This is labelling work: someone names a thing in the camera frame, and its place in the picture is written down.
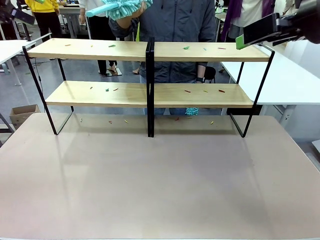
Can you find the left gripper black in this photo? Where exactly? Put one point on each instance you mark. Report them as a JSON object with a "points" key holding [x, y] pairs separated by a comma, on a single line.
{"points": [[5, 14]]}

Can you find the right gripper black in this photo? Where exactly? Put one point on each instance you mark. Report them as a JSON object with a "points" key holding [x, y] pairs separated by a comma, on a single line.
{"points": [[308, 22]]}

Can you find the teal chenille duster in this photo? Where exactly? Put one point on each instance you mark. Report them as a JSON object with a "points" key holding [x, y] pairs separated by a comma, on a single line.
{"points": [[125, 8], [192, 111]]}

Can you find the person's left forearm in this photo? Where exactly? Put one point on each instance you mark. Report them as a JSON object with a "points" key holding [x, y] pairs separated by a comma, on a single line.
{"points": [[201, 71]]}

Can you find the person's right forearm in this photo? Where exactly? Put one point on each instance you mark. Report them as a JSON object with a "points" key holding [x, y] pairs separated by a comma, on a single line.
{"points": [[120, 32]]}

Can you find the person's right hand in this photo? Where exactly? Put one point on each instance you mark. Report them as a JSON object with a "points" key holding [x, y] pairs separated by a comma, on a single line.
{"points": [[132, 20]]}

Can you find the person in yellow jacket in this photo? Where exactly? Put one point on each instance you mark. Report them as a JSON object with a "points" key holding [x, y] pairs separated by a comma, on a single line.
{"points": [[42, 10]]}

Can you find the person with purple scarf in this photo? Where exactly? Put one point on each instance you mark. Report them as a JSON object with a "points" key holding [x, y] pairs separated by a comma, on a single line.
{"points": [[250, 10]]}

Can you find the grey background desk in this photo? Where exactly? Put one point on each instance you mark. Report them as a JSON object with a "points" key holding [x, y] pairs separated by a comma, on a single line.
{"points": [[72, 10]]}

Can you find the white side table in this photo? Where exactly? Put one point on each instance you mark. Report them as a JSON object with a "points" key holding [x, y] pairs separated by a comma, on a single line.
{"points": [[12, 48]]}

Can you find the large white table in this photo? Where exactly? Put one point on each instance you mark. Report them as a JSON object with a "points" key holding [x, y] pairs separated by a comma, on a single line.
{"points": [[282, 80]]}

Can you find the wooden two-tier shelf rack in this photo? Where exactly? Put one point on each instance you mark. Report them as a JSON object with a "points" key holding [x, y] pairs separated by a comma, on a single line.
{"points": [[75, 51], [212, 56]]}

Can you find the black chair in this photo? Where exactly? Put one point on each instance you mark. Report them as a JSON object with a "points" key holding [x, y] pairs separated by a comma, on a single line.
{"points": [[210, 73]]}

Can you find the person in white shirt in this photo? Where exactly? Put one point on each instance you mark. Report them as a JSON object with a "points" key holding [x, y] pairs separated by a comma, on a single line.
{"points": [[100, 25]]}

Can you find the black wristwatch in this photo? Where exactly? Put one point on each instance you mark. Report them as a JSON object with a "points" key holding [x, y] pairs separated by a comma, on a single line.
{"points": [[200, 80]]}

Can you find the person in grey jacket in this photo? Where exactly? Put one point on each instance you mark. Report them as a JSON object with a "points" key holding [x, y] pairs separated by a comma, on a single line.
{"points": [[177, 22]]}

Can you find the cardboard box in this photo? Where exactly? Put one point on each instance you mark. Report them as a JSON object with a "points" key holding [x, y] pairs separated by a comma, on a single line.
{"points": [[23, 115]]}

